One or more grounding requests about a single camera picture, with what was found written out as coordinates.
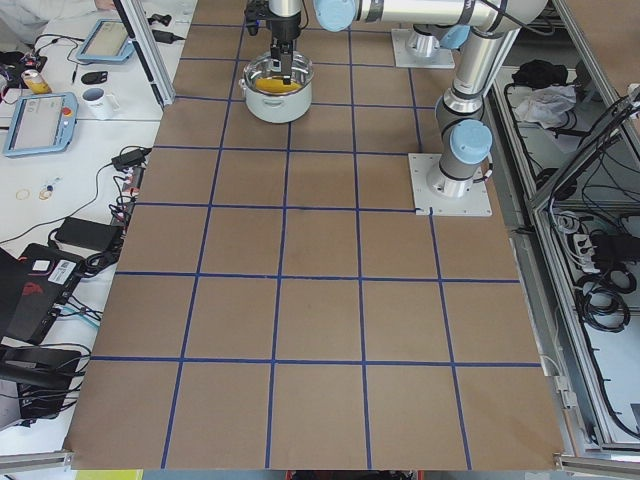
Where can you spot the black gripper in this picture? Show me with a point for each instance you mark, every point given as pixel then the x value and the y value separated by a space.
pixel 283 31

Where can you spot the yellow corn cob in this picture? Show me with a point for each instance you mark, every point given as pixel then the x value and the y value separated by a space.
pixel 276 86

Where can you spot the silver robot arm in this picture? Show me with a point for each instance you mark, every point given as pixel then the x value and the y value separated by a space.
pixel 484 31

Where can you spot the mint green pot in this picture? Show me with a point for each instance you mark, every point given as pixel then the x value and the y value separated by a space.
pixel 278 108

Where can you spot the upper blue teach pendant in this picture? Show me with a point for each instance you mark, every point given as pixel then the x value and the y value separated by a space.
pixel 107 42

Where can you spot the blue teach pendant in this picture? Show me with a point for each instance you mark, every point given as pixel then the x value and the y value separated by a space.
pixel 107 42
pixel 41 124

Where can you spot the black power adapter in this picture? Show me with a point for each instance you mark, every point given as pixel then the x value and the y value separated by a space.
pixel 132 158

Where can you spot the black round disc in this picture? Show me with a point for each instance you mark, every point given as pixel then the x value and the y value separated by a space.
pixel 94 77

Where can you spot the white mug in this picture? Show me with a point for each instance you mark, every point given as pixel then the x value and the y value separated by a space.
pixel 101 104

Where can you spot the yellow drink can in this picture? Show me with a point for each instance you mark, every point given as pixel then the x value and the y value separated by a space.
pixel 35 82

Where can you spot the lower blue teach pendant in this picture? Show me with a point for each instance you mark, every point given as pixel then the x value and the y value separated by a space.
pixel 41 124

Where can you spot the black power brick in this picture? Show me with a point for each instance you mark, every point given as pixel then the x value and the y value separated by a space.
pixel 88 234

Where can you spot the black laptop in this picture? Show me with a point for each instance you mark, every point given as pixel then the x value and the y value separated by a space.
pixel 47 278

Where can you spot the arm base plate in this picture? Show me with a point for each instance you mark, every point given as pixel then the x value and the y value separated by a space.
pixel 437 195
pixel 416 47

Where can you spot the aluminium frame post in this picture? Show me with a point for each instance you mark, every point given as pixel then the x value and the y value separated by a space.
pixel 132 15

